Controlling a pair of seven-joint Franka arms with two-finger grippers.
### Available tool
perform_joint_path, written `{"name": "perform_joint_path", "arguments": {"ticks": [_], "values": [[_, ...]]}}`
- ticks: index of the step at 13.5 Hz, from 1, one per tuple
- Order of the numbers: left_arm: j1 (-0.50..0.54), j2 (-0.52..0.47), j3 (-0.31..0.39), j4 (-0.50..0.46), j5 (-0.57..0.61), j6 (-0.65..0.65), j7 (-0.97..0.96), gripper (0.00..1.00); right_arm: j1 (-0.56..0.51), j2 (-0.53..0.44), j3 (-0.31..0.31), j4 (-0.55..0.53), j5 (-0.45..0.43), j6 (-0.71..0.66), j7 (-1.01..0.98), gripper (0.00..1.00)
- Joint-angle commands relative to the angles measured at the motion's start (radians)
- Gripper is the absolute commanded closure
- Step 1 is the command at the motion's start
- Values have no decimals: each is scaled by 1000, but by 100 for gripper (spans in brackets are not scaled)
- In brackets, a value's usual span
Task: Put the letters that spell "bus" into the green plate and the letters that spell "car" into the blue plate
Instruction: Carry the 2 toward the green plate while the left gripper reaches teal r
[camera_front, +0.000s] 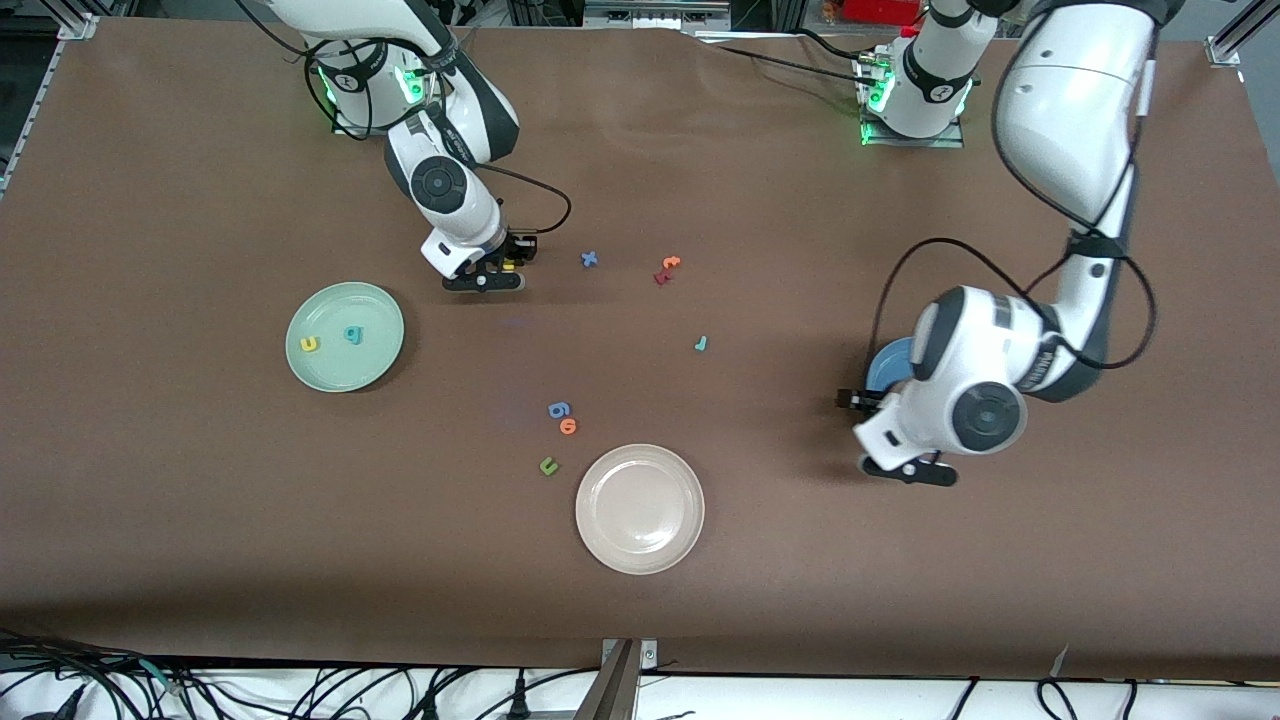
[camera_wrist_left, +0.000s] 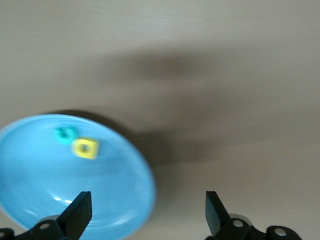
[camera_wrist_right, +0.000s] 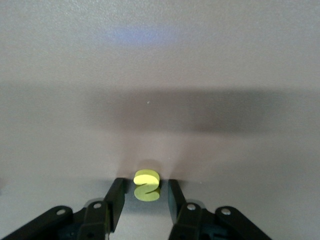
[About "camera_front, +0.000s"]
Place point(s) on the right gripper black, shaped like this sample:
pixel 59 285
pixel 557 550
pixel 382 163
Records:
pixel 516 246

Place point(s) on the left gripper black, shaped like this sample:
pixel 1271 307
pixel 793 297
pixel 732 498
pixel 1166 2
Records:
pixel 868 399

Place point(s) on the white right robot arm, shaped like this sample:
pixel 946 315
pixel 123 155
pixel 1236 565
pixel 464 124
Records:
pixel 465 212

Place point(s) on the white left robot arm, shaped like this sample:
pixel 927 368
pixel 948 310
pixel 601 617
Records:
pixel 960 340

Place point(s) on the blue plate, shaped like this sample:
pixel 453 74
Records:
pixel 885 370

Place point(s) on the blue foam letter g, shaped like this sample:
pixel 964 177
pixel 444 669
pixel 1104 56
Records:
pixel 558 409

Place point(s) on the pale green plate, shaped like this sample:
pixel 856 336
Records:
pixel 345 372

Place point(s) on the green foam letter u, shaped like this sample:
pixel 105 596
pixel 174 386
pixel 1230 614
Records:
pixel 546 467

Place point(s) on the beige plate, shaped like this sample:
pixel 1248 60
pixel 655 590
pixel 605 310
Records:
pixel 640 510

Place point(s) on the grey background device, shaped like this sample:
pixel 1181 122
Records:
pixel 650 12

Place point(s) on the red background box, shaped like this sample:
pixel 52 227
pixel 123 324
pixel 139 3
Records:
pixel 885 10

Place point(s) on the brown table cover sheet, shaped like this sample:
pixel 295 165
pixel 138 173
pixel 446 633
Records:
pixel 200 520

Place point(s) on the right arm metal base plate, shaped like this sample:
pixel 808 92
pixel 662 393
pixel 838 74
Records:
pixel 345 128

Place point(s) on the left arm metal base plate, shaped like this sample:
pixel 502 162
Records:
pixel 910 142

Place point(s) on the aluminium table edge bracket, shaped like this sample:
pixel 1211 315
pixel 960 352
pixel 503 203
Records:
pixel 615 690

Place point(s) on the aluminium frame profile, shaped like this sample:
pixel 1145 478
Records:
pixel 78 25
pixel 1235 35

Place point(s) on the aluminium table side rail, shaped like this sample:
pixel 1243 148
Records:
pixel 31 105

